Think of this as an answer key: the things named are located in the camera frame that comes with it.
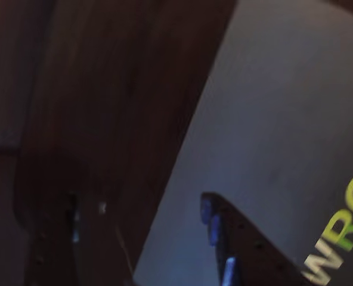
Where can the grey mat with WOWROBO print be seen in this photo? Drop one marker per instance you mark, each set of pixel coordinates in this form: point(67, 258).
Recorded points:
point(269, 119)

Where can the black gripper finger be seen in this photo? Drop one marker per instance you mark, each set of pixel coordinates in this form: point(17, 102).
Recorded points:
point(54, 253)
point(248, 256)

